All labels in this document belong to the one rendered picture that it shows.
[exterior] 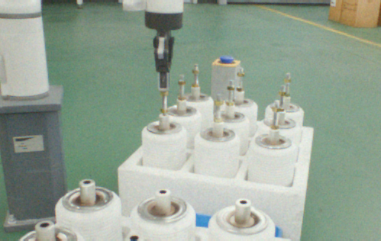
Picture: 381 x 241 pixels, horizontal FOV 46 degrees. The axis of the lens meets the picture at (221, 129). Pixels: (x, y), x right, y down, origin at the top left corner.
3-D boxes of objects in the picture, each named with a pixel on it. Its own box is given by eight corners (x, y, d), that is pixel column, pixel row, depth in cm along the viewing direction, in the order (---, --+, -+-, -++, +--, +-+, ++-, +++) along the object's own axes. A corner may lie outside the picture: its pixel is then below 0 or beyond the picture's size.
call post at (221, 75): (208, 162, 141) (211, 64, 129) (213, 154, 147) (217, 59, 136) (230, 165, 139) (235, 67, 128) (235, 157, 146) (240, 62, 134)
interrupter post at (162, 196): (153, 214, 66) (152, 194, 65) (157, 206, 68) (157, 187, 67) (168, 216, 66) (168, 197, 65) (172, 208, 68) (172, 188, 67)
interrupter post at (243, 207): (232, 225, 64) (234, 205, 63) (234, 216, 67) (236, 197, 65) (249, 227, 64) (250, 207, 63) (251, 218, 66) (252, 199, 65)
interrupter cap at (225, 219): (211, 232, 62) (211, 229, 62) (221, 205, 69) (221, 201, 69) (266, 240, 61) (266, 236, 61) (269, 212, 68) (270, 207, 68)
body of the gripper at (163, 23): (181, 10, 85) (180, 59, 88) (184, 5, 93) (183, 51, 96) (141, 8, 85) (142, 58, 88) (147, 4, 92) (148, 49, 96)
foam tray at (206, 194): (121, 240, 101) (117, 168, 95) (175, 167, 137) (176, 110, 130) (295, 271, 94) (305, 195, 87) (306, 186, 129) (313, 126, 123)
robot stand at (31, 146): (4, 232, 102) (-16, 107, 91) (12, 200, 115) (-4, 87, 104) (72, 225, 106) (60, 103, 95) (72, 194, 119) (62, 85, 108)
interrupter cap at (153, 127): (188, 129, 99) (188, 126, 99) (165, 139, 93) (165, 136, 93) (163, 120, 103) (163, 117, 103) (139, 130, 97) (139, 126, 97)
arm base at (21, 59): (1, 102, 94) (-11, 18, 88) (8, 89, 103) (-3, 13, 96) (48, 100, 97) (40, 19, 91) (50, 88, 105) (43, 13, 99)
